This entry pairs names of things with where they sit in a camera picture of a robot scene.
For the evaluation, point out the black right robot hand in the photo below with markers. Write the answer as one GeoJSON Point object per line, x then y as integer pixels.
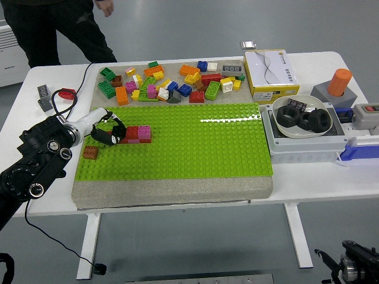
{"type": "Point", "coordinates": [328, 261]}

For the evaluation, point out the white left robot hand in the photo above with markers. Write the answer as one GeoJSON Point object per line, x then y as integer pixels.
{"type": "Point", "coordinates": [91, 118]}

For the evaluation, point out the person's hand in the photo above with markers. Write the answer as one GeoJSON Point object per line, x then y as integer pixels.
{"type": "Point", "coordinates": [105, 6]}

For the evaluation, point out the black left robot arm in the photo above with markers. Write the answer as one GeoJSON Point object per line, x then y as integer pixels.
{"type": "Point", "coordinates": [38, 142]}

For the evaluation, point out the large green toy brick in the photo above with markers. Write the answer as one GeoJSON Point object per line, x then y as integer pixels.
{"type": "Point", "coordinates": [106, 89]}

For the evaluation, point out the brown square toy brick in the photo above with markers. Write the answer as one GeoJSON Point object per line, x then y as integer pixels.
{"type": "Point", "coordinates": [117, 80]}
{"type": "Point", "coordinates": [90, 152]}

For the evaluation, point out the long orange toy brick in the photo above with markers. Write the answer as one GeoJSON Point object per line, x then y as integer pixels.
{"type": "Point", "coordinates": [122, 95]}

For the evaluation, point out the red square toy brick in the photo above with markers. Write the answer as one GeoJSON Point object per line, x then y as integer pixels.
{"type": "Point", "coordinates": [132, 132]}

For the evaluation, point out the dark green toy brick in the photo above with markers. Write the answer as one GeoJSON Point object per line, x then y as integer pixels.
{"type": "Point", "coordinates": [107, 73]}

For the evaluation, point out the pale pink toy brick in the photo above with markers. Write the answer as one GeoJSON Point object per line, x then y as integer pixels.
{"type": "Point", "coordinates": [134, 141]}

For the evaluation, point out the small yellow toy brick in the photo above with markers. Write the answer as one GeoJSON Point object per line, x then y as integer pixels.
{"type": "Point", "coordinates": [135, 94]}
{"type": "Point", "coordinates": [237, 85]}

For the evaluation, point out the magenta square toy brick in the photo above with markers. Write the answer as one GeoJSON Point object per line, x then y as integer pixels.
{"type": "Point", "coordinates": [145, 132]}
{"type": "Point", "coordinates": [131, 86]}

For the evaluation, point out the grey toy brick with holes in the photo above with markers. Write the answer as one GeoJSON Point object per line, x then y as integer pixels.
{"type": "Point", "coordinates": [232, 70]}
{"type": "Point", "coordinates": [43, 91]}

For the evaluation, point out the flat lime green toy brick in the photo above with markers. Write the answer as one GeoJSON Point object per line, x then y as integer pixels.
{"type": "Point", "coordinates": [143, 97]}

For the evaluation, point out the small red toy brick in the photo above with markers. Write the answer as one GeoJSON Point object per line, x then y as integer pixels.
{"type": "Point", "coordinates": [145, 140]}

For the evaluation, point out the white and yellow toy brick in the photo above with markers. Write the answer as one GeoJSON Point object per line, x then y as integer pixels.
{"type": "Point", "coordinates": [227, 85]}
{"type": "Point", "coordinates": [137, 80]}

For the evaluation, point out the pink and yellow toy brick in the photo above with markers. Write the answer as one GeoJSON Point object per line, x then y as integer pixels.
{"type": "Point", "coordinates": [130, 71]}

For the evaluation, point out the small green toy brick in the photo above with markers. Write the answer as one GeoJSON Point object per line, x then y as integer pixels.
{"type": "Point", "coordinates": [241, 77]}
{"type": "Point", "coordinates": [153, 64]}

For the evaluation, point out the white and orange toy brick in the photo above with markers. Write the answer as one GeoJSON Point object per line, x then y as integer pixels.
{"type": "Point", "coordinates": [163, 94]}

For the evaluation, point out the grey sloped toy brick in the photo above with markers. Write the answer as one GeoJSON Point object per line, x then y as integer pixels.
{"type": "Point", "coordinates": [174, 97]}

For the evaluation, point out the blue toy brick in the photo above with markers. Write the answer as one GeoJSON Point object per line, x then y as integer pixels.
{"type": "Point", "coordinates": [172, 86]}
{"type": "Point", "coordinates": [185, 90]}
{"type": "Point", "coordinates": [202, 65]}

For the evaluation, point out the green studded baseplate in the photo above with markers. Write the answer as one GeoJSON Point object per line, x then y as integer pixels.
{"type": "Point", "coordinates": [192, 148]}

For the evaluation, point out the white table leg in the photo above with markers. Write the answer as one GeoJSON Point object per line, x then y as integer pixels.
{"type": "Point", "coordinates": [89, 245]}
{"type": "Point", "coordinates": [299, 236]}

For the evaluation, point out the person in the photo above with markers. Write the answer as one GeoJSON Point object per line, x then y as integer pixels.
{"type": "Point", "coordinates": [44, 29]}

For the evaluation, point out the white heater appliance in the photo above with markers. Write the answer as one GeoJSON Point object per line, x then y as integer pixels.
{"type": "Point", "coordinates": [9, 59]}

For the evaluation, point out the grey junction box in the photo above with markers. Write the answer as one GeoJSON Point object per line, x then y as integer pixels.
{"type": "Point", "coordinates": [305, 149]}

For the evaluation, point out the large black hex nut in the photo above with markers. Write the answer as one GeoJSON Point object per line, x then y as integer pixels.
{"type": "Point", "coordinates": [319, 120]}
{"type": "Point", "coordinates": [288, 116]}

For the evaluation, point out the small black hex nut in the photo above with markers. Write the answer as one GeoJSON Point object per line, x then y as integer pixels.
{"type": "Point", "coordinates": [304, 120]}

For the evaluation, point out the dark blue plastic part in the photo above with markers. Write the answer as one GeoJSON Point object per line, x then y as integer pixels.
{"type": "Point", "coordinates": [343, 114]}

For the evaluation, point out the small silver box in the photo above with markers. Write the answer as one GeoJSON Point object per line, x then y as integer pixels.
{"type": "Point", "coordinates": [248, 44]}

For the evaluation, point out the black plug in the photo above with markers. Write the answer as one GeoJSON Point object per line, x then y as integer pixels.
{"type": "Point", "coordinates": [100, 268]}

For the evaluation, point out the white bowl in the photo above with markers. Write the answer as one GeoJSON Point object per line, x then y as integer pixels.
{"type": "Point", "coordinates": [316, 102]}

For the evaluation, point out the dark circuit module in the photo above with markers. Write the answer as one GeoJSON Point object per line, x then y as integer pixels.
{"type": "Point", "coordinates": [297, 104]}

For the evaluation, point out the grey block with hole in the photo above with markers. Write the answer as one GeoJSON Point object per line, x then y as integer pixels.
{"type": "Point", "coordinates": [349, 96]}

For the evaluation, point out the yellow and white cardboard box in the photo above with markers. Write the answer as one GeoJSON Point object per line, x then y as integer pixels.
{"type": "Point", "coordinates": [269, 71]}

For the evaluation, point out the orange cylinder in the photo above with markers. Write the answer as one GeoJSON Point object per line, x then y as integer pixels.
{"type": "Point", "coordinates": [339, 82]}

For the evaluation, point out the grey switch box red button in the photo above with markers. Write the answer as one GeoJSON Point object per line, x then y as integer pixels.
{"type": "Point", "coordinates": [365, 116]}

